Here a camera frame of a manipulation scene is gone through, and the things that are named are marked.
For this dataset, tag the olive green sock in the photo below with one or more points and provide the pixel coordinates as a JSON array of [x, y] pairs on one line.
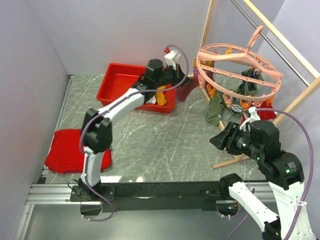
[[215, 108]]

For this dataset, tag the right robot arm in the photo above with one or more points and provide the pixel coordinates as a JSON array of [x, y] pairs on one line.
[[283, 172]]

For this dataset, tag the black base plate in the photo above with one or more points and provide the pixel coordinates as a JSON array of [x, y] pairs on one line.
[[152, 196]]

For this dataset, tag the wooden drying rack frame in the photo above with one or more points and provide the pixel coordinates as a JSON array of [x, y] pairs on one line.
[[209, 92]]

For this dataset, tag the red hanging sock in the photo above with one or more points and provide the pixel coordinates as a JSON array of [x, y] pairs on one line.
[[263, 114]]

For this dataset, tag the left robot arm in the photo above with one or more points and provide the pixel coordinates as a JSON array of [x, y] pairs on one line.
[[97, 129]]

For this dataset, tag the red folded cloth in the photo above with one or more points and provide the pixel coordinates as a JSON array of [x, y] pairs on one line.
[[64, 156]]

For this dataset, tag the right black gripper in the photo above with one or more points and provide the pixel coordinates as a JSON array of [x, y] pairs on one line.
[[221, 138]]

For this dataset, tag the maroon sock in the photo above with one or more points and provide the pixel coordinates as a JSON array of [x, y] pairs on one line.
[[182, 92]]

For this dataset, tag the mustard yellow sock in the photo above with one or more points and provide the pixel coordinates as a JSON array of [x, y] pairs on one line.
[[160, 97]]

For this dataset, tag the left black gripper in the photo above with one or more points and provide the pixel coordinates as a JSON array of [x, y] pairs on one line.
[[178, 74]]

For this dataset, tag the red plastic bin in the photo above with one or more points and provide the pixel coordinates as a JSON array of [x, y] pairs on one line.
[[119, 78]]

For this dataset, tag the pink round sock hanger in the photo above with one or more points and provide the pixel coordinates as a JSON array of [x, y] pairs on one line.
[[237, 70]]

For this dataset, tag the metal hanging rod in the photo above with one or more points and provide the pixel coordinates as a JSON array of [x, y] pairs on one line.
[[271, 44]]

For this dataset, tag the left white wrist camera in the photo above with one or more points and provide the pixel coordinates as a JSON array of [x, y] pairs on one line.
[[171, 57]]

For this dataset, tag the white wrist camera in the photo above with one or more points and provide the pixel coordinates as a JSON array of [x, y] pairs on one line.
[[250, 115], [171, 57]]

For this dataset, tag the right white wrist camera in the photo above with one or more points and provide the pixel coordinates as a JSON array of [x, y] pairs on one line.
[[250, 115]]

